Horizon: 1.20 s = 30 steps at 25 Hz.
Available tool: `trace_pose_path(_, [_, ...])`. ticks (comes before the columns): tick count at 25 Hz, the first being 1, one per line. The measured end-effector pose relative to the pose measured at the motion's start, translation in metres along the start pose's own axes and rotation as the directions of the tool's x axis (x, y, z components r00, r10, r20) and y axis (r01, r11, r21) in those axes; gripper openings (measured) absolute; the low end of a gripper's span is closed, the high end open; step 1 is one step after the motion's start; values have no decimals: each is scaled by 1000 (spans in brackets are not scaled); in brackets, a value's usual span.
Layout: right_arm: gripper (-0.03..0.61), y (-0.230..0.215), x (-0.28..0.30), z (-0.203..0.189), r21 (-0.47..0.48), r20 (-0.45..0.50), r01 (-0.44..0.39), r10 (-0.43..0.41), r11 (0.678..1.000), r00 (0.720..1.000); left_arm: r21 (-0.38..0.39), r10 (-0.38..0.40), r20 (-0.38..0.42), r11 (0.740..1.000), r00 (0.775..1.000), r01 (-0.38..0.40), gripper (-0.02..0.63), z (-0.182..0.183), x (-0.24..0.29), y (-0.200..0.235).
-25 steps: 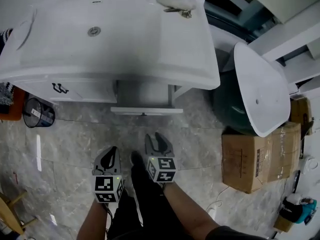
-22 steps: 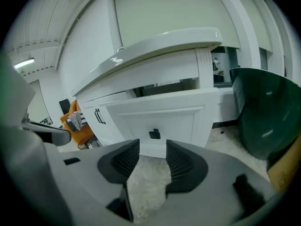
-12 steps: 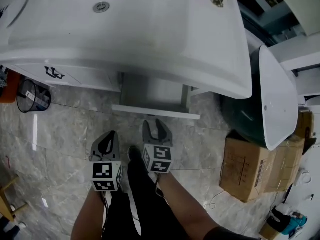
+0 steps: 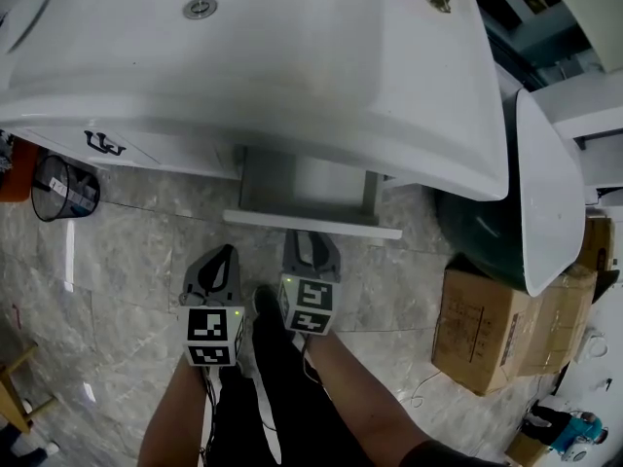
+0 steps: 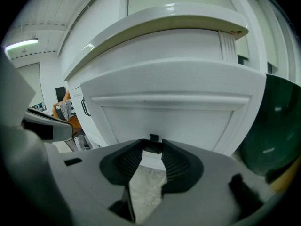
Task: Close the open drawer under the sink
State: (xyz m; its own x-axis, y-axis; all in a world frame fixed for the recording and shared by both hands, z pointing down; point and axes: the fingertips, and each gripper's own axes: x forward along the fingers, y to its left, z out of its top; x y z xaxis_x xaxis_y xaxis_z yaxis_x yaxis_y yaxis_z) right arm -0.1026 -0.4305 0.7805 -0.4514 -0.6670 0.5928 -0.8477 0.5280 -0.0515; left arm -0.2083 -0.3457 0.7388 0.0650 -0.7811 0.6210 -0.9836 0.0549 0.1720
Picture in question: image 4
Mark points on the white ceramic sink top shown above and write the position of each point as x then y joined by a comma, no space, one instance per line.
292,66

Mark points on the wooden stool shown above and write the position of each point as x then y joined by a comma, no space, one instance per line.
14,406

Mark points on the person's leg in black trousers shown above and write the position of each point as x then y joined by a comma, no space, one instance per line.
302,426

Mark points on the person's right forearm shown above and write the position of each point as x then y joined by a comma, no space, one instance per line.
360,397

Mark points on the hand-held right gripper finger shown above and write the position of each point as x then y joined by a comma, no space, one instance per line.
291,256
328,261

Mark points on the orange sofa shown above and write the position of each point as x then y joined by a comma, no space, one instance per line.
19,173

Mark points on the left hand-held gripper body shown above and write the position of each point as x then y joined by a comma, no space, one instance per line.
209,331

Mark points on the chrome sink drain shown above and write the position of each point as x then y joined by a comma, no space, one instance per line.
200,8

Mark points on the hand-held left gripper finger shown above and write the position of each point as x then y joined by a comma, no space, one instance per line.
194,275
235,280

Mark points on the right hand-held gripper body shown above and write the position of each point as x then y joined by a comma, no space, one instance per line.
309,304

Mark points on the large cardboard box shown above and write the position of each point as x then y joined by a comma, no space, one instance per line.
487,329

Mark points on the black mesh waste basket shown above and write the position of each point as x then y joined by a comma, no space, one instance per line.
63,192

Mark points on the person's black shoe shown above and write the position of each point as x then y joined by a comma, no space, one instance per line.
267,304

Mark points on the green and white bathtub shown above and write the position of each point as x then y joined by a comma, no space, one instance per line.
550,188

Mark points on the person's left forearm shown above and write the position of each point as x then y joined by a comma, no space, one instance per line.
170,416

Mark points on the white vanity cabinet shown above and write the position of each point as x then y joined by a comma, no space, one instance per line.
160,154

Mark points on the striped throw with grey fringe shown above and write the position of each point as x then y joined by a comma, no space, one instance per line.
4,154

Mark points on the small cardboard box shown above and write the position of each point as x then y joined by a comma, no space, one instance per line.
525,450

